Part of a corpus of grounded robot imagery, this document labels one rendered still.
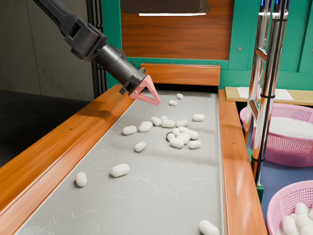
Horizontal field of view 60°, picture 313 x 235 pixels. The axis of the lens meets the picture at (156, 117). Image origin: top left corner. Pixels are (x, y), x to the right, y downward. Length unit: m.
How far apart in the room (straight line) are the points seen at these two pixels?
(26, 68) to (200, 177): 3.70
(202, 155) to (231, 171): 0.12
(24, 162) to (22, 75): 3.60
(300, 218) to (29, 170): 0.48
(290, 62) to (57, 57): 3.01
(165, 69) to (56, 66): 2.80
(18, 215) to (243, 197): 0.35
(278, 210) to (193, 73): 0.65
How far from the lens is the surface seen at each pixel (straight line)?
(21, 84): 4.25
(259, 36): 0.66
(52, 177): 0.56
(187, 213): 0.47
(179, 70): 1.02
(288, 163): 0.78
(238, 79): 1.09
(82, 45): 0.73
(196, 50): 1.08
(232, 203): 0.46
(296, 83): 1.13
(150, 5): 0.29
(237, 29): 1.06
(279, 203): 0.50
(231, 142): 0.65
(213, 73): 1.02
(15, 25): 4.08
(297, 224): 0.51
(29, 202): 0.51
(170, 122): 0.75
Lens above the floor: 1.04
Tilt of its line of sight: 21 degrees down
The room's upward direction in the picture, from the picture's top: straight up
